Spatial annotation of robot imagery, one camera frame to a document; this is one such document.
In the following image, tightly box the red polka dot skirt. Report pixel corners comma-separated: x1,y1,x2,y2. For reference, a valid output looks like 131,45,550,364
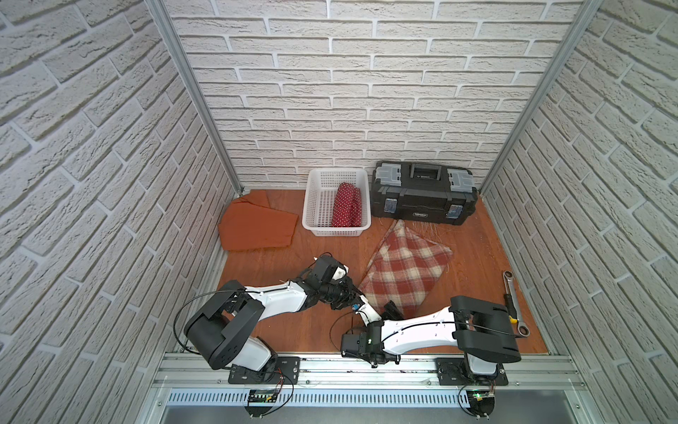
331,182,362,228

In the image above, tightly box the red plaid skirt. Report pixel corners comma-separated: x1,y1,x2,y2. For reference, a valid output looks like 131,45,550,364
358,220,453,318

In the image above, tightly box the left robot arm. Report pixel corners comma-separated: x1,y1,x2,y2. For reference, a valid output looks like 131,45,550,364
172,254,369,384

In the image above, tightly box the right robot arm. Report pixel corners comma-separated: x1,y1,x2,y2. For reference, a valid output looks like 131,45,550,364
340,296,522,380

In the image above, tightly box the white plastic basket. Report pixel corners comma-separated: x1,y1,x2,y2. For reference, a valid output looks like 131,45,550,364
302,168,372,237

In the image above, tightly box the orange skirt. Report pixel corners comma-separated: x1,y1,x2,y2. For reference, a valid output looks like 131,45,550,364
218,191,298,251

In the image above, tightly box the left controller board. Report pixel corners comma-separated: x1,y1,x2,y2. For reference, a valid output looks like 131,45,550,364
245,390,279,418

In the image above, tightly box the controller board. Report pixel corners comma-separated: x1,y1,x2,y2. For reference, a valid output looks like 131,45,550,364
465,390,495,420
245,390,279,418

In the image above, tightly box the right controller board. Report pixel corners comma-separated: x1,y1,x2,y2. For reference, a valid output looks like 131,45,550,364
465,390,495,420

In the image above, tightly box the black plastic toolbox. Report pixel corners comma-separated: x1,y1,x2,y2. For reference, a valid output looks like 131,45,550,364
370,161,478,225

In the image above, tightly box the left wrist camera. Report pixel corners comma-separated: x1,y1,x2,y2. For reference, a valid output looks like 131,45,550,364
332,266,348,283

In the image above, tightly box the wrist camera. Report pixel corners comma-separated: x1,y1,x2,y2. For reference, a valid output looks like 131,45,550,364
332,266,348,283
351,295,382,325

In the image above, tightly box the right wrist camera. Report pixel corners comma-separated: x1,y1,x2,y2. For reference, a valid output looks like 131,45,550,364
351,295,382,325

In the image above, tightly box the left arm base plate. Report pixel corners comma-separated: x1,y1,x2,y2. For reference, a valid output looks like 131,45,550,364
228,356,301,385

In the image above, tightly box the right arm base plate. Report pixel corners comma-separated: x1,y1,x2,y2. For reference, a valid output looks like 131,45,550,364
434,358,509,387

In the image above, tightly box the aluminium mounting rail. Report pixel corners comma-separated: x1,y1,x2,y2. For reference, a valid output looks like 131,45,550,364
151,353,587,390

